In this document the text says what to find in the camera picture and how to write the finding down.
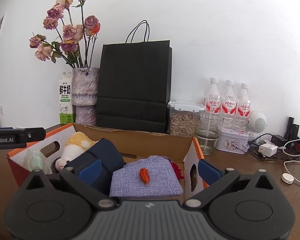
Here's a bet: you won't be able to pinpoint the red label water bottle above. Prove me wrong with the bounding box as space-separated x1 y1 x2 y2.
222 80 238 131
237 83 252 132
204 77 223 131

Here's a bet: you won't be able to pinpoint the white printed tin box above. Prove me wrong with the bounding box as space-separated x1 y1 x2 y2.
215 128 251 154

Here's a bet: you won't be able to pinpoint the purple fabric sachet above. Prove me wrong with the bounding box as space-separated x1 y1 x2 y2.
109 155 184 198

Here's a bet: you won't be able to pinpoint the white round puck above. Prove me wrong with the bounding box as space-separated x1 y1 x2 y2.
280 173 295 184

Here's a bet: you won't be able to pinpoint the iridescent plastic bag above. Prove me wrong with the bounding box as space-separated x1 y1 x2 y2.
21 148 52 174

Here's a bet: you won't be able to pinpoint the white and yellow plush toy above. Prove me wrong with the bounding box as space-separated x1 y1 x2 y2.
56 132 99 173

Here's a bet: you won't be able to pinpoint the white round speaker toy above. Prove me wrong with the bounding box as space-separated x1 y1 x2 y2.
247 110 268 141

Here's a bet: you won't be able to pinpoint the clear glass cup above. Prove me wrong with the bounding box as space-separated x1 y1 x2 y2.
194 112 225 156

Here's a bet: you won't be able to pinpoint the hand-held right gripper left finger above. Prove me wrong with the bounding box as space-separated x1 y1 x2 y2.
25 158 117 212

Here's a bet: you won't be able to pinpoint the orange dried petal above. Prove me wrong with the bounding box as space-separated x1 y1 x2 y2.
139 168 151 186

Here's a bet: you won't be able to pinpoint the red artificial flower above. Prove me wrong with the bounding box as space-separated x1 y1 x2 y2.
170 162 185 180

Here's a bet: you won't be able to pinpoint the white and green milk carton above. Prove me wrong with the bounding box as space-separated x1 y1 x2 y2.
58 71 74 125

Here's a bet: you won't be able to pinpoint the white cable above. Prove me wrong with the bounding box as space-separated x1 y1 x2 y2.
283 160 300 189

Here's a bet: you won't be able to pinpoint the purple mottled vase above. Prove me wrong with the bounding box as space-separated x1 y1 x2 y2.
72 67 100 127

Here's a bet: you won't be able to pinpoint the black upright device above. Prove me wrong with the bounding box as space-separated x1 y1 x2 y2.
287 116 300 139

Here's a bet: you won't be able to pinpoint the navy blue pouch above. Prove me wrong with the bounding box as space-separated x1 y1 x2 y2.
65 138 124 196

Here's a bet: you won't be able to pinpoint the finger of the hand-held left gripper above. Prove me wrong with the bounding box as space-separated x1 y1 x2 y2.
25 127 46 142

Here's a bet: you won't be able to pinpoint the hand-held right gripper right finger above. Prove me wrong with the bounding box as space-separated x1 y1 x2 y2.
184 158 276 212

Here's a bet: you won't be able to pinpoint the dried pink rose bouquet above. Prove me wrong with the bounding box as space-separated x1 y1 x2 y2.
29 0 101 69

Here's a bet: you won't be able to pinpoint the red printed cardboard box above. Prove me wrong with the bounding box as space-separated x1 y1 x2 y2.
7 123 211 198

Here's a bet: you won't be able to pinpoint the white charger and cables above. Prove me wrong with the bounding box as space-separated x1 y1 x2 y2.
248 132 300 161

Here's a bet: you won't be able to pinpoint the black power adapter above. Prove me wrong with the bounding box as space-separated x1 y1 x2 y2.
270 134 288 147

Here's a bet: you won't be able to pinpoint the black paper bag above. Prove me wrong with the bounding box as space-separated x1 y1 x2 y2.
96 20 174 134

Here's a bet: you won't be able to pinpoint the white charger plug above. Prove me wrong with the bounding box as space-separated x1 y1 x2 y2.
258 143 278 158

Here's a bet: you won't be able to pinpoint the clear seed storage container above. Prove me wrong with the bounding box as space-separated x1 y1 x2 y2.
167 100 206 138

